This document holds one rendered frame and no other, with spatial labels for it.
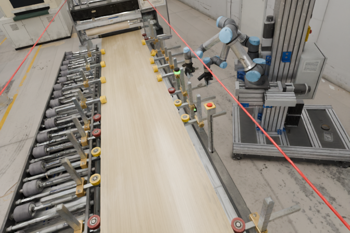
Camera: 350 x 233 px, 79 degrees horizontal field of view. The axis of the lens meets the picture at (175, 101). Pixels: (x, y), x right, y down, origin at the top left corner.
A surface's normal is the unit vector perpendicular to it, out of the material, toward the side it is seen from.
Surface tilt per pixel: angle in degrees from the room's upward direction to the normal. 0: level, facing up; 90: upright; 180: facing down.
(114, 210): 0
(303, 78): 90
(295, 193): 0
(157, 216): 0
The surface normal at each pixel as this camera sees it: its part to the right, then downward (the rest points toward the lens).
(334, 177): -0.13, -0.79
